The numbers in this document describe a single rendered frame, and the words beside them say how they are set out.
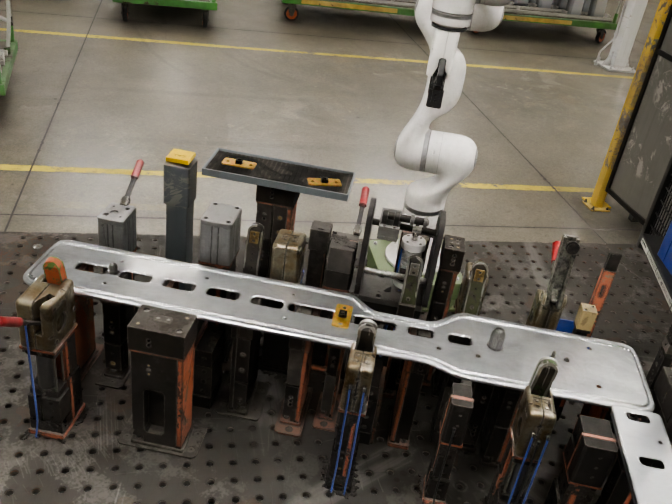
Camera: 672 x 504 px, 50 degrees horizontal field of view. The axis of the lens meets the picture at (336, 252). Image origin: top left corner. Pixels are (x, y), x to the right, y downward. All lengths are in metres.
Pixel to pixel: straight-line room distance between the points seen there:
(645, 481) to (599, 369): 0.31
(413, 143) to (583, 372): 0.78
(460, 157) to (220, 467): 1.03
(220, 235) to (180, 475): 0.54
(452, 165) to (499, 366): 0.68
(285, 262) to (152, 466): 0.54
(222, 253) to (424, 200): 0.66
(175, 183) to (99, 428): 0.62
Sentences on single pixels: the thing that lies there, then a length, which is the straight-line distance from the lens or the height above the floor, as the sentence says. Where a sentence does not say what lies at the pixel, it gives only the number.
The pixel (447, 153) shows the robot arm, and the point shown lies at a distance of 2.01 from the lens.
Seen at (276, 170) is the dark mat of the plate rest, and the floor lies 1.16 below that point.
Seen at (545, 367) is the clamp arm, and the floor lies 1.11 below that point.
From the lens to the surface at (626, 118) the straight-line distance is 4.76.
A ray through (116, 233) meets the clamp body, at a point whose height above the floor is 1.03.
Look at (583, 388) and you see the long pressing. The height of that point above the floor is 1.00.
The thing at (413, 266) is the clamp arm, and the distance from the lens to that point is 1.65.
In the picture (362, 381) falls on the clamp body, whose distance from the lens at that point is 1.40.
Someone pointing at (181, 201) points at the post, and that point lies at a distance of 1.89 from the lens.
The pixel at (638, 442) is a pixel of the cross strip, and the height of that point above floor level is 1.00.
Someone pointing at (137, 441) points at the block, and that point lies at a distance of 1.69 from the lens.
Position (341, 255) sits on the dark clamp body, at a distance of 1.69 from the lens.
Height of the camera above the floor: 1.93
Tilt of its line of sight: 31 degrees down
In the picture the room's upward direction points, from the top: 8 degrees clockwise
